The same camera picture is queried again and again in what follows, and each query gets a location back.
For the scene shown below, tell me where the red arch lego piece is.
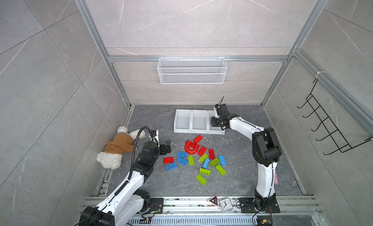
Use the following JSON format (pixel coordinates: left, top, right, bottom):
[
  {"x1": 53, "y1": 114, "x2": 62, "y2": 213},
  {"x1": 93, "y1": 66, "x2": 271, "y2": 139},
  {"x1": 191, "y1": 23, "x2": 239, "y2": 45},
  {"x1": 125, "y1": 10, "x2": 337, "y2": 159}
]
[{"x1": 185, "y1": 140, "x2": 200, "y2": 154}]

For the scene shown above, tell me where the red lego brick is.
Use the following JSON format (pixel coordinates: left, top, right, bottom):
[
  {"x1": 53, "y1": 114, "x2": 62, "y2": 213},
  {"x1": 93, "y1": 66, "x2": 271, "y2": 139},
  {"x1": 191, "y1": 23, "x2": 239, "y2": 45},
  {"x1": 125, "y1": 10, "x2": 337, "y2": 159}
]
[
  {"x1": 193, "y1": 135, "x2": 203, "y2": 144},
  {"x1": 208, "y1": 149, "x2": 215, "y2": 160},
  {"x1": 198, "y1": 147, "x2": 207, "y2": 156},
  {"x1": 163, "y1": 157, "x2": 174, "y2": 164}
]

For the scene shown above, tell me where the green lego brick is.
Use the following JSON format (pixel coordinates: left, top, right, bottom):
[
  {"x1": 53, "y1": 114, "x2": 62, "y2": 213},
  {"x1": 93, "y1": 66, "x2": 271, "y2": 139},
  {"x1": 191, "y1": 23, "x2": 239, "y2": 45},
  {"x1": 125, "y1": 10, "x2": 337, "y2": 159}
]
[
  {"x1": 215, "y1": 164, "x2": 227, "y2": 176},
  {"x1": 199, "y1": 154, "x2": 209, "y2": 163},
  {"x1": 187, "y1": 155, "x2": 195, "y2": 166},
  {"x1": 209, "y1": 157, "x2": 220, "y2": 167},
  {"x1": 196, "y1": 174, "x2": 207, "y2": 185}
]

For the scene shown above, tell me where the blue lego brick slanted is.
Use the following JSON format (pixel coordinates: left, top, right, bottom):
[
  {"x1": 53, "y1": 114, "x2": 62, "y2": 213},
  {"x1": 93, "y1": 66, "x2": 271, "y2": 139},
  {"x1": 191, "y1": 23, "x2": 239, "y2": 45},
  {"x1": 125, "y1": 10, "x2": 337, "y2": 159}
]
[{"x1": 203, "y1": 158, "x2": 210, "y2": 169}]

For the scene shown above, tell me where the blue lego brick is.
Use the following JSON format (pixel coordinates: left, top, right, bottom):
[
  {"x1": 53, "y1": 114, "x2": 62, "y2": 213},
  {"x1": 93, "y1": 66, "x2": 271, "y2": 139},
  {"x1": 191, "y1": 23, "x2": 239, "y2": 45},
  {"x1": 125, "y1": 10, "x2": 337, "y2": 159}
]
[
  {"x1": 176, "y1": 157, "x2": 188, "y2": 166},
  {"x1": 218, "y1": 155, "x2": 227, "y2": 166},
  {"x1": 166, "y1": 162, "x2": 177, "y2": 172},
  {"x1": 177, "y1": 151, "x2": 188, "y2": 159}
]

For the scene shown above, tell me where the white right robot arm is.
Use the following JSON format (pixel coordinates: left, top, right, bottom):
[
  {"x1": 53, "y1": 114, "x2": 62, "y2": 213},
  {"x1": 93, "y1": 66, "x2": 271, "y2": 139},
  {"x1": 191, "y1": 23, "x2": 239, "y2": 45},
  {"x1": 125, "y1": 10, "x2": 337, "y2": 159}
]
[{"x1": 210, "y1": 103, "x2": 282, "y2": 200}]

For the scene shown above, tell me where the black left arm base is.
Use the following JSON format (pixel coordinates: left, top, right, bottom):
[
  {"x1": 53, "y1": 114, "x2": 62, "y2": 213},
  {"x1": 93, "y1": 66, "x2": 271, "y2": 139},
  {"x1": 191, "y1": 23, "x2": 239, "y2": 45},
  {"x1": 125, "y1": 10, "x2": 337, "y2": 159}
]
[{"x1": 135, "y1": 190, "x2": 164, "y2": 213}]

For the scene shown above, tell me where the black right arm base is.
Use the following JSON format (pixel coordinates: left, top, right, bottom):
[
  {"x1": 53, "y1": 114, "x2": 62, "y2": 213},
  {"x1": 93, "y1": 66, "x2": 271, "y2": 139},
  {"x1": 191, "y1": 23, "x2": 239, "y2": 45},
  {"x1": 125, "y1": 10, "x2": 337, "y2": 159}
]
[{"x1": 238, "y1": 194, "x2": 280, "y2": 213}]

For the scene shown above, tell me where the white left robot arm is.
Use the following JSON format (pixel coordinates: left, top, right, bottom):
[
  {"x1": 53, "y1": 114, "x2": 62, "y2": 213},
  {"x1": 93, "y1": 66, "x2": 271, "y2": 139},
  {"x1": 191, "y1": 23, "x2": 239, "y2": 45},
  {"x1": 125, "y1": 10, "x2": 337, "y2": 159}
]
[{"x1": 78, "y1": 126, "x2": 171, "y2": 226}]

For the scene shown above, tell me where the white right sorting bin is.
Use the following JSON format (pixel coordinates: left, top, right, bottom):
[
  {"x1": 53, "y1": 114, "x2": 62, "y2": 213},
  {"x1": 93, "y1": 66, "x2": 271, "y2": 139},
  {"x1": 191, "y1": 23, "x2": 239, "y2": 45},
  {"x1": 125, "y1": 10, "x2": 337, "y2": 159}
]
[{"x1": 207, "y1": 110, "x2": 225, "y2": 135}]

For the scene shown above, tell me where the white sorting bin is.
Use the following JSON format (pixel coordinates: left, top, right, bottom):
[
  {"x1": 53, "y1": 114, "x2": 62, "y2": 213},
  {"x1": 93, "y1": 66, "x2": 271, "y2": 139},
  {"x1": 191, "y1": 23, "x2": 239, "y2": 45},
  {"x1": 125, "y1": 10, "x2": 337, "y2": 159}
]
[
  {"x1": 191, "y1": 110, "x2": 208, "y2": 134},
  {"x1": 207, "y1": 110, "x2": 225, "y2": 135},
  {"x1": 174, "y1": 109, "x2": 192, "y2": 134}
]

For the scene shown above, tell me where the white left sorting bin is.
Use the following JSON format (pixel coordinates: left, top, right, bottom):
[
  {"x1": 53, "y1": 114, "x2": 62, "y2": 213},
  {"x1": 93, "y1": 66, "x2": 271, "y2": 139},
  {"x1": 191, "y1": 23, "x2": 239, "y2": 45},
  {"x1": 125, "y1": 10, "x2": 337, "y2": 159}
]
[{"x1": 174, "y1": 109, "x2": 192, "y2": 134}]

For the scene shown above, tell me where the white middle sorting bin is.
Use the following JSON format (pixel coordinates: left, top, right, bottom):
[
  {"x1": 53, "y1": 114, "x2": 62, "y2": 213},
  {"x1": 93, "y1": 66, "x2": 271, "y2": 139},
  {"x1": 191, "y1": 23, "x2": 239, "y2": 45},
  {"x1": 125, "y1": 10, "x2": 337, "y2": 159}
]
[{"x1": 191, "y1": 110, "x2": 208, "y2": 134}]

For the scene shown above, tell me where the green lego brick upright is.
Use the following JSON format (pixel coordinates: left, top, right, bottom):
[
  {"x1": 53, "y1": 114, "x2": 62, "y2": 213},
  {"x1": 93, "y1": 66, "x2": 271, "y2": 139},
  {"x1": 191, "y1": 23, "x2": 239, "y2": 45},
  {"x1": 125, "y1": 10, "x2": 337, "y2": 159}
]
[{"x1": 187, "y1": 155, "x2": 195, "y2": 166}]

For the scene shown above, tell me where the white brown plush toy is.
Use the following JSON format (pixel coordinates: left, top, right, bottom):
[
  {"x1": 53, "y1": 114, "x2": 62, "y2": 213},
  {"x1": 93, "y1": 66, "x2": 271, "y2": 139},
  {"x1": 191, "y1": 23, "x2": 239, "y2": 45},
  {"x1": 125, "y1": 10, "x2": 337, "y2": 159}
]
[{"x1": 96, "y1": 126, "x2": 140, "y2": 170}]

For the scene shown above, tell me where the green lego brick toothed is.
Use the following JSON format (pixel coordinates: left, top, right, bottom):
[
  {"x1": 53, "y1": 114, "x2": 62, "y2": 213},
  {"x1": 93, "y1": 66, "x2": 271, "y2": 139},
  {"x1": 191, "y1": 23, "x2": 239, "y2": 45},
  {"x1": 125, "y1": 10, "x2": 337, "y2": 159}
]
[{"x1": 199, "y1": 168, "x2": 211, "y2": 176}]

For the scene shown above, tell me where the green lego brick bottom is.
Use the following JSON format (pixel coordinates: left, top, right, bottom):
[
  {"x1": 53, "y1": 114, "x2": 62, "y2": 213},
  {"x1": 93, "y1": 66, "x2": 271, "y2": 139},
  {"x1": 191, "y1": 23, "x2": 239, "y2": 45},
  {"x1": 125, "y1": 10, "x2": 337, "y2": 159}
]
[{"x1": 196, "y1": 174, "x2": 207, "y2": 185}]

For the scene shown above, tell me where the red warning triangle toy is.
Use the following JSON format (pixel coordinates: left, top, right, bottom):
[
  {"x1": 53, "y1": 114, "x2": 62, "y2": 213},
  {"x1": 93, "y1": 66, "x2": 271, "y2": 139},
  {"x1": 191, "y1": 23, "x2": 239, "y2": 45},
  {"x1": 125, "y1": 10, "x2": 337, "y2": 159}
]
[{"x1": 207, "y1": 195, "x2": 219, "y2": 207}]

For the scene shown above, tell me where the small white alarm clock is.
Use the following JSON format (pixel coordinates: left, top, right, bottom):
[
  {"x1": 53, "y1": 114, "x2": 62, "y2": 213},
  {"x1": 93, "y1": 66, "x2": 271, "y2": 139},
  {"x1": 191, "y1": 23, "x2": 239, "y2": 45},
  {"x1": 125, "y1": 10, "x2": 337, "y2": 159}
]
[{"x1": 218, "y1": 196, "x2": 234, "y2": 213}]

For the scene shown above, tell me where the white wire mesh basket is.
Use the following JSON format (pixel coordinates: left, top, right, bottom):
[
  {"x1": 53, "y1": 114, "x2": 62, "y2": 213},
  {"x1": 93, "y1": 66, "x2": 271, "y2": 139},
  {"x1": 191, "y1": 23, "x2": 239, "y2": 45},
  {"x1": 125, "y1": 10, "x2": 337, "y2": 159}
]
[{"x1": 157, "y1": 57, "x2": 228, "y2": 85}]

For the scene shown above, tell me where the black wire hook rack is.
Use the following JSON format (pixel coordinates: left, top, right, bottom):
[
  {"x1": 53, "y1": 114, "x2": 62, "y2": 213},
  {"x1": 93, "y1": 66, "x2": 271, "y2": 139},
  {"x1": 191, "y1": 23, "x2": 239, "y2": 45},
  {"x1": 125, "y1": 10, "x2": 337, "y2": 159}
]
[{"x1": 297, "y1": 79, "x2": 373, "y2": 156}]

